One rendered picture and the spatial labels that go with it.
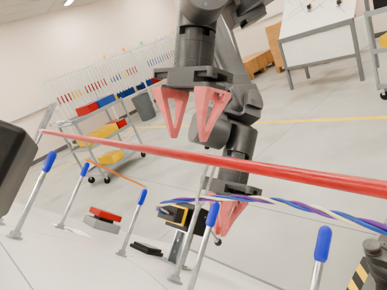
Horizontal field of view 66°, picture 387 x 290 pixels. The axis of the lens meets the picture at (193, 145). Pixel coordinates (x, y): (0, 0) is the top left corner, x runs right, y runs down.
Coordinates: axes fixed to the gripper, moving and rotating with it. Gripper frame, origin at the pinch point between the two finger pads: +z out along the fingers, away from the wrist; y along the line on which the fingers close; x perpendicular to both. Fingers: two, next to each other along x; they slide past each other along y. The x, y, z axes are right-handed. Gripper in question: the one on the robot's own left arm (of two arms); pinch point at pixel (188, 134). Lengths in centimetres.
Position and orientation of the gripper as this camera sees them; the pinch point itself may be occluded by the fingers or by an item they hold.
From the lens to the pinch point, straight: 43.6
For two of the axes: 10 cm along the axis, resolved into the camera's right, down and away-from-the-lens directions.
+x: 5.9, -0.2, 8.1
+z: -0.8, 9.9, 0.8
